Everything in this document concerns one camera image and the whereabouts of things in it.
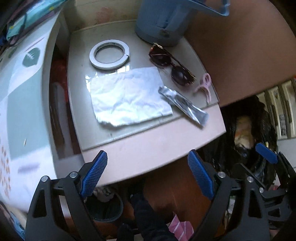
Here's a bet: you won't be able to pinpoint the glass table plate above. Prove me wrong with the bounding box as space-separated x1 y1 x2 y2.
68 21 209 151

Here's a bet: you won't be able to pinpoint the dark green trash bin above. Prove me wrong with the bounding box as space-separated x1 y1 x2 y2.
84 187 123 223

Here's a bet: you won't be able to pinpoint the crumpled white paper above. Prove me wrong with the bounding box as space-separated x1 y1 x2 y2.
90 67 173 127

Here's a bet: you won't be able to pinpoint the pink clothes peg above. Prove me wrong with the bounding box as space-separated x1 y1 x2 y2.
193 73 212 104

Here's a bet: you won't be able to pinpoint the black garbage bag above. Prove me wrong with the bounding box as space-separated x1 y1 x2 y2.
197 95 277 188

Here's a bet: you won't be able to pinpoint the dark sunglasses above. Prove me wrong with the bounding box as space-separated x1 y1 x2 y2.
149 43 196 87

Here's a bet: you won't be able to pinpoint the white tape roll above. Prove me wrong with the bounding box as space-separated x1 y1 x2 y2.
89 40 130 70

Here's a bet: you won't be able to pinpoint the teal wet wipes pack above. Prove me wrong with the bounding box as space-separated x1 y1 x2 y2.
4 0 67 46

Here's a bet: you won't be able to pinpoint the silver sachet packet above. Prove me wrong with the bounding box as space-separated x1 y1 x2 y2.
158 86 209 127

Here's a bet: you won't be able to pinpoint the pink striped fabric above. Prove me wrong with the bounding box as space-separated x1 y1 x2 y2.
168 215 194 241

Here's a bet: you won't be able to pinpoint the patterned table cover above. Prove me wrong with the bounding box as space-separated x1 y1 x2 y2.
1 15 60 212

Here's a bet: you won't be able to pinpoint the blue plastic pitcher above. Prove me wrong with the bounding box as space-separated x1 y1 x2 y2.
135 1 230 47

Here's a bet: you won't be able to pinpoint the person's dark trouser leg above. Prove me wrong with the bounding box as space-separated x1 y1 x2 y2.
128 193 177 240

